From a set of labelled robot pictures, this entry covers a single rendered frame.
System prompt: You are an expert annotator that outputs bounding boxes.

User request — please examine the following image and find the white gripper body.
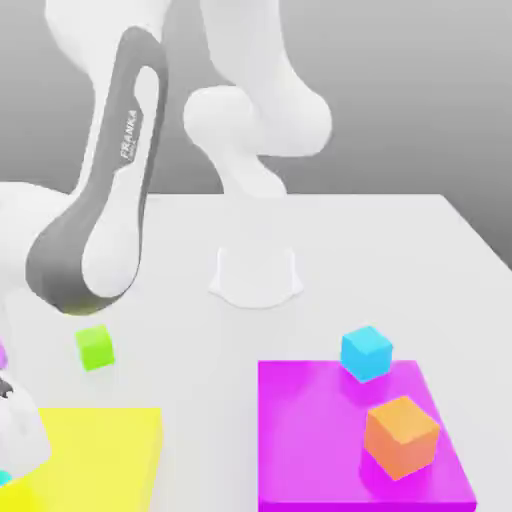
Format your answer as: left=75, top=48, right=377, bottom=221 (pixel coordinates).
left=0, top=388, right=54, bottom=481

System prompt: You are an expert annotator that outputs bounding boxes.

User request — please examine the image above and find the small orange cube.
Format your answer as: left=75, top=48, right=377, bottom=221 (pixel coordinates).
left=363, top=394, right=442, bottom=482

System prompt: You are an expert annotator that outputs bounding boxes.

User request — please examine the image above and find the small blue cube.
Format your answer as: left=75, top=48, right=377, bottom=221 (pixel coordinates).
left=340, top=324, right=394, bottom=384

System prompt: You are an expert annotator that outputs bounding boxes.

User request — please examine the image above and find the large yellow box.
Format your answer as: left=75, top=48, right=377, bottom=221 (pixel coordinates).
left=0, top=406, right=164, bottom=512

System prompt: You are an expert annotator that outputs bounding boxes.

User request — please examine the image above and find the small green cube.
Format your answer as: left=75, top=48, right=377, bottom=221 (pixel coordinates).
left=74, top=324, right=116, bottom=373

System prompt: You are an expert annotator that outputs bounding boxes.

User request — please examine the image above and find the large magenta box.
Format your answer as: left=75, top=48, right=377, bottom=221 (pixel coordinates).
left=257, top=359, right=479, bottom=512

